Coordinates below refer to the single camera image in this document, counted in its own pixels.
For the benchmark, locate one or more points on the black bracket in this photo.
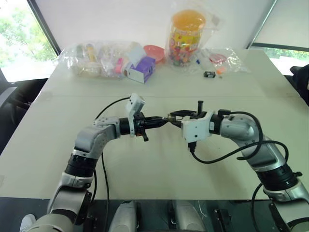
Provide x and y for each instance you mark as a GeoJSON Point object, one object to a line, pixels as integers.
{"type": "Point", "coordinates": [223, 220]}

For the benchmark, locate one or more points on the brass padlock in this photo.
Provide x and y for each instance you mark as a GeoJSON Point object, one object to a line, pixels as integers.
{"type": "Point", "coordinates": [172, 118]}

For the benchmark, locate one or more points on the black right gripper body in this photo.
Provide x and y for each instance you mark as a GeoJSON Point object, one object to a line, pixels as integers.
{"type": "Point", "coordinates": [200, 113]}

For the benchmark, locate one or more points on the purple and white carton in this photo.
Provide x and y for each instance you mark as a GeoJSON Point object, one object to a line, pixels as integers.
{"type": "Point", "coordinates": [141, 71]}

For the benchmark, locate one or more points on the black chair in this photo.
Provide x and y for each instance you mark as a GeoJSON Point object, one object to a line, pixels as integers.
{"type": "Point", "coordinates": [300, 82]}

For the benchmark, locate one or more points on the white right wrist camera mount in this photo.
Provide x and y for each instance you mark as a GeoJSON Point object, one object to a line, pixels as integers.
{"type": "Point", "coordinates": [195, 129]}

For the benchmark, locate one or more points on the pink packet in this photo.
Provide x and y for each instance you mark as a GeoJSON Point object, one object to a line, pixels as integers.
{"type": "Point", "coordinates": [118, 65]}

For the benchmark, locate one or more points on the white rounded shape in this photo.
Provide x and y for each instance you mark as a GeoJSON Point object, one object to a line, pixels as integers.
{"type": "Point", "coordinates": [27, 223]}

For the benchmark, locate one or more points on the large clear plastic bag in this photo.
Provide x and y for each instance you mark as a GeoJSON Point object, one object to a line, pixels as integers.
{"type": "Point", "coordinates": [101, 60]}

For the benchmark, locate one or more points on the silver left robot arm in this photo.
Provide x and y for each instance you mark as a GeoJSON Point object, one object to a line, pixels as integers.
{"type": "Point", "coordinates": [91, 140]}

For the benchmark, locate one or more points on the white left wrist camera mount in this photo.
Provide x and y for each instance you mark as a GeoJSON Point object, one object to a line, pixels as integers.
{"type": "Point", "coordinates": [135, 101]}

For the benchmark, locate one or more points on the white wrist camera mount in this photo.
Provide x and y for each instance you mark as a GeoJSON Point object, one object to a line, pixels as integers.
{"type": "Point", "coordinates": [195, 129]}
{"type": "Point", "coordinates": [135, 101]}

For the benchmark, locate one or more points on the small black box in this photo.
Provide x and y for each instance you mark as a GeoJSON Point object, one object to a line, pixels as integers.
{"type": "Point", "coordinates": [209, 74]}

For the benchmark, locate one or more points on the orange-lidded jar of beads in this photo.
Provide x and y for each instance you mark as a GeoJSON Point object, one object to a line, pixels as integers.
{"type": "Point", "coordinates": [184, 36]}

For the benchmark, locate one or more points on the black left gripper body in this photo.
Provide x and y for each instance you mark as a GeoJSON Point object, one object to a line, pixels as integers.
{"type": "Point", "coordinates": [139, 124]}

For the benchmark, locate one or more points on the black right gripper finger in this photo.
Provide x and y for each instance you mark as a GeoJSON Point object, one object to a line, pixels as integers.
{"type": "Point", "coordinates": [183, 112]}
{"type": "Point", "coordinates": [178, 121]}

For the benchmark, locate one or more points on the dark office chair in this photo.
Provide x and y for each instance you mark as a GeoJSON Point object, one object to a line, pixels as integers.
{"type": "Point", "coordinates": [17, 104]}

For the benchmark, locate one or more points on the pale blue white box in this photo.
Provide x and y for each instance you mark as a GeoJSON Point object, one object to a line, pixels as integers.
{"type": "Point", "coordinates": [136, 54]}

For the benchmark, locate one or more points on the small orange piece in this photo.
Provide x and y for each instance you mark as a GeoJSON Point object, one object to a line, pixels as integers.
{"type": "Point", "coordinates": [220, 71]}

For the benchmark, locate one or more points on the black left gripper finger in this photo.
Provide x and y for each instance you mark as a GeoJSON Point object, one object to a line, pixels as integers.
{"type": "Point", "coordinates": [155, 125]}
{"type": "Point", "coordinates": [157, 119]}

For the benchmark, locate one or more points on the grey rounded shape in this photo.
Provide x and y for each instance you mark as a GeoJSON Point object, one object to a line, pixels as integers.
{"type": "Point", "coordinates": [187, 217]}
{"type": "Point", "coordinates": [125, 217]}

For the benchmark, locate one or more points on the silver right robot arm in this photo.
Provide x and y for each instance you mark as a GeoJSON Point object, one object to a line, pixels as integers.
{"type": "Point", "coordinates": [263, 154]}

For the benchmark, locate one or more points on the pink plastic bowl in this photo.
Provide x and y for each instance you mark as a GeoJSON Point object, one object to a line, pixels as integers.
{"type": "Point", "coordinates": [155, 52]}

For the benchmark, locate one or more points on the black window frame bar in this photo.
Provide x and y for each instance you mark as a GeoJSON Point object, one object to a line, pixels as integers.
{"type": "Point", "coordinates": [46, 29]}

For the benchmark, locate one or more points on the small clear bag red contents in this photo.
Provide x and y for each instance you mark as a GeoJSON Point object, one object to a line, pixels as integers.
{"type": "Point", "coordinates": [217, 58]}

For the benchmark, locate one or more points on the yellow bottle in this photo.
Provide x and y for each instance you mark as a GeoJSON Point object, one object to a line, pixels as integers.
{"type": "Point", "coordinates": [91, 52]}

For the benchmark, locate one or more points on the clear bag around jar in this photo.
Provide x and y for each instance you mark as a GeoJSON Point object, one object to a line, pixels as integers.
{"type": "Point", "coordinates": [212, 21]}

